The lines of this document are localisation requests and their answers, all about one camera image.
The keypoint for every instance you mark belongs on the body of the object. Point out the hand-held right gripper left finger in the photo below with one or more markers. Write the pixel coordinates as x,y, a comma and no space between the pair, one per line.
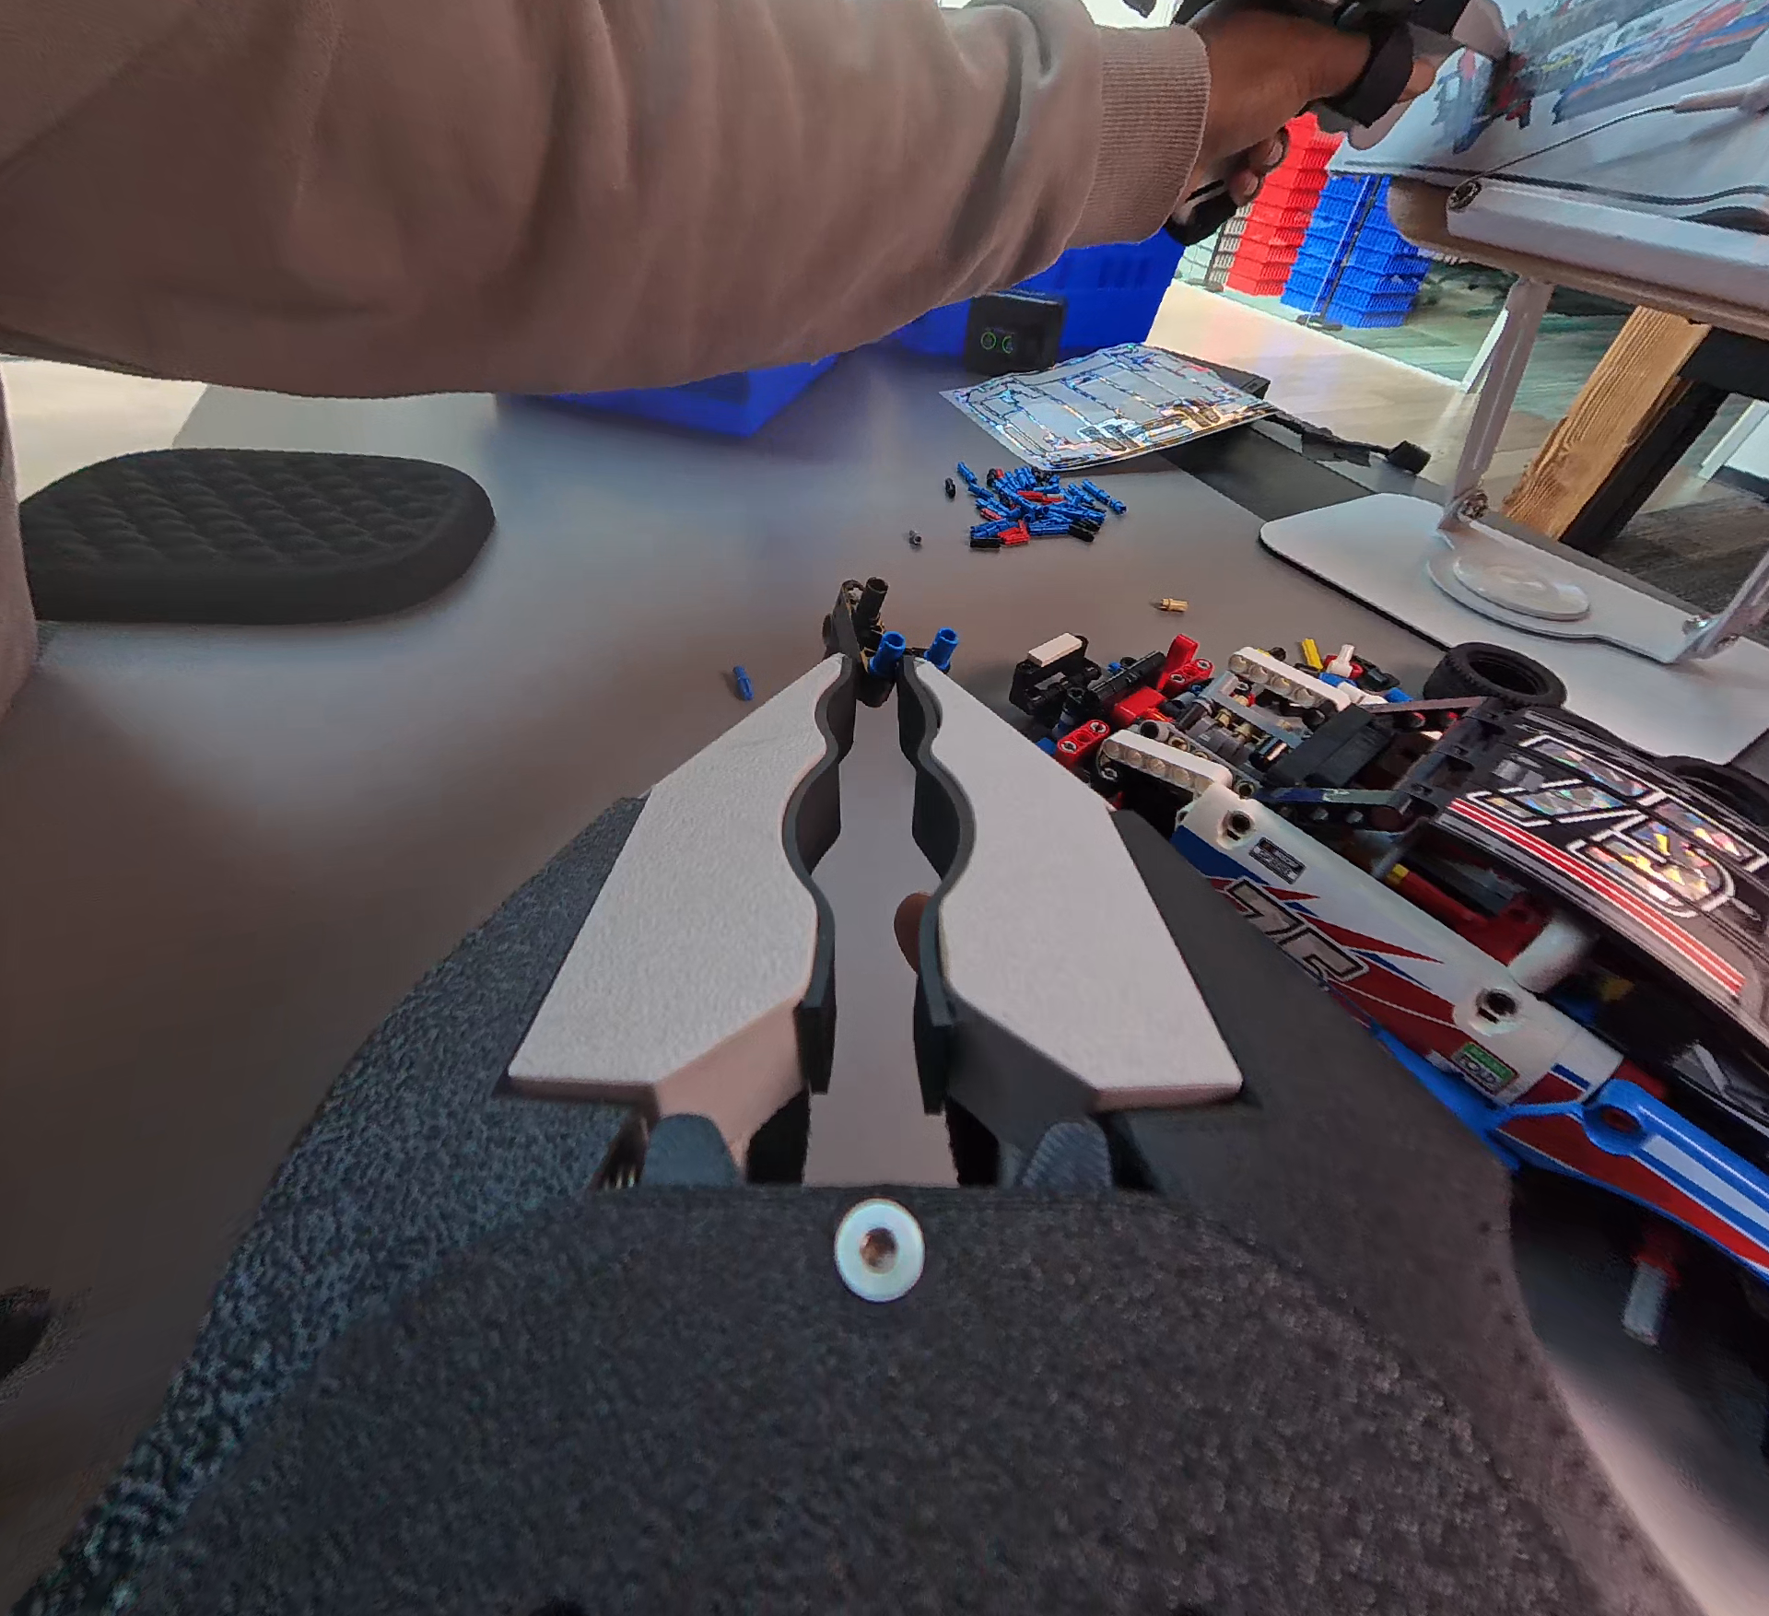
664,956

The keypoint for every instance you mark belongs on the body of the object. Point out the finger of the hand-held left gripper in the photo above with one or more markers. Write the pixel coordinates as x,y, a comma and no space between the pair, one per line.
1480,26

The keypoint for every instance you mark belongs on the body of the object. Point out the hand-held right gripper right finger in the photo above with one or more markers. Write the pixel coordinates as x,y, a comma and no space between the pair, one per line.
1092,956

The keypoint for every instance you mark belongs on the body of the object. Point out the black brick connector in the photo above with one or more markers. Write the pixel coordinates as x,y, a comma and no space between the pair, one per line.
855,610

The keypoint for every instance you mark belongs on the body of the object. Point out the person's left forearm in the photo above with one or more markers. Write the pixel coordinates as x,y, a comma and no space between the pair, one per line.
554,96

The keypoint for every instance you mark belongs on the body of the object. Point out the grey desk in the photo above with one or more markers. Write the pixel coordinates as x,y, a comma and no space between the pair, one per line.
415,749

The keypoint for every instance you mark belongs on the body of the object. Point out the person's left hand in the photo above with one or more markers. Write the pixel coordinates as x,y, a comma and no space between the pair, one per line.
1258,81

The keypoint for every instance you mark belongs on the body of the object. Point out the person's right hand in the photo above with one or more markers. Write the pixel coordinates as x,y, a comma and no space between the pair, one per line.
911,928

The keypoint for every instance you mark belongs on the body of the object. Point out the stack of red blue bins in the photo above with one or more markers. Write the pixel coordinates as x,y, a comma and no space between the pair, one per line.
1330,232

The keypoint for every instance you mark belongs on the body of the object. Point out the toy brick race car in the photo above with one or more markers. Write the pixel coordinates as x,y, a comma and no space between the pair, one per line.
1452,887

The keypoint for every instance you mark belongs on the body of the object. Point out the heap of assorted loose bricks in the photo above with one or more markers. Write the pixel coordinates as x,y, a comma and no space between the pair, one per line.
1332,668

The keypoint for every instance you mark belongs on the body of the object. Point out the large blue plastic bin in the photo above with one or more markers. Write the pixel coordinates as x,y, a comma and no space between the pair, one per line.
1103,289

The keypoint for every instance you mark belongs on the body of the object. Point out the pile of blue red pins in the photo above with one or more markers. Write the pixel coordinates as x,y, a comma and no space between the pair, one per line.
1035,509

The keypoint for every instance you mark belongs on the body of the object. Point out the white monitor base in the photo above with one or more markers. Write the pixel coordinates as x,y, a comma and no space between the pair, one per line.
1359,551

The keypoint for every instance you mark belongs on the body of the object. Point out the black toy tyre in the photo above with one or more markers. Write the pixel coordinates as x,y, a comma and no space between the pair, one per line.
1491,677

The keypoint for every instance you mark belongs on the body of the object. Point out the black device with green display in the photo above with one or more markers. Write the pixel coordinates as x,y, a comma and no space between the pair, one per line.
1016,330

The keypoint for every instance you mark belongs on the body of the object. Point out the shiny sticker sheet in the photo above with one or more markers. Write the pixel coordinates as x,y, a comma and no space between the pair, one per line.
1103,402

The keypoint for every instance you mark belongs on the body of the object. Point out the blue plastic bin with label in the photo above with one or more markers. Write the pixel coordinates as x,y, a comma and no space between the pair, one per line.
688,396

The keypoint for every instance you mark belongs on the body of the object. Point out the black padded wrist rest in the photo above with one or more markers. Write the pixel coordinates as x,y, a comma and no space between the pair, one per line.
249,541

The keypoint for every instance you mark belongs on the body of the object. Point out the person's beige hoodie torso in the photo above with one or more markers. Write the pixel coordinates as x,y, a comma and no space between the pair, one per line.
7,541

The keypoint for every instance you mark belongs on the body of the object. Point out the wooden post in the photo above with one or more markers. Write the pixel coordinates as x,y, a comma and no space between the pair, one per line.
1606,427

